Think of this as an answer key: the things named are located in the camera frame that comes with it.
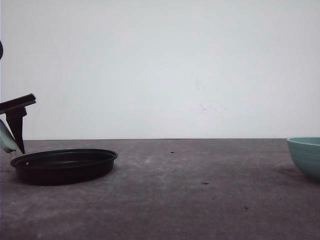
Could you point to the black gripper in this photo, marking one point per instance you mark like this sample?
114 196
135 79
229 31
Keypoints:
15 111

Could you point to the black frying pan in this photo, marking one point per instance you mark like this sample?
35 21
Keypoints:
63 166

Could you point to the teal ceramic bowl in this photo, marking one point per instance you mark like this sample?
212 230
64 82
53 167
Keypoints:
305 154

